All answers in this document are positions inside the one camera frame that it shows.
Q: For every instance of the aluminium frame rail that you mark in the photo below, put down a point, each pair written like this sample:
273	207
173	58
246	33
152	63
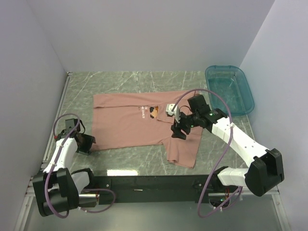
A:
253	185

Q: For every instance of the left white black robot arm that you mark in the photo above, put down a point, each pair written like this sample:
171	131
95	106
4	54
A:
56	189

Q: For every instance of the pink printed t shirt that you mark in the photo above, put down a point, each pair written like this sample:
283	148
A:
138	119

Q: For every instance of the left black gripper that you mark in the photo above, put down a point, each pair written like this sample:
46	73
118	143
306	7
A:
89	139

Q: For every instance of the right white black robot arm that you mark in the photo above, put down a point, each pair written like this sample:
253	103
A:
264	166

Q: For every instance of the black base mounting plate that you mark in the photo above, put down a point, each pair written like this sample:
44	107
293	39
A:
128	196

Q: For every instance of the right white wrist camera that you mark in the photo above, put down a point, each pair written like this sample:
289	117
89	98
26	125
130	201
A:
172	110

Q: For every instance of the teal transparent plastic bin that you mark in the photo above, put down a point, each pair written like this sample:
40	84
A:
230	83

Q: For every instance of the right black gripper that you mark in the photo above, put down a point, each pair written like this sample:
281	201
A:
177	130

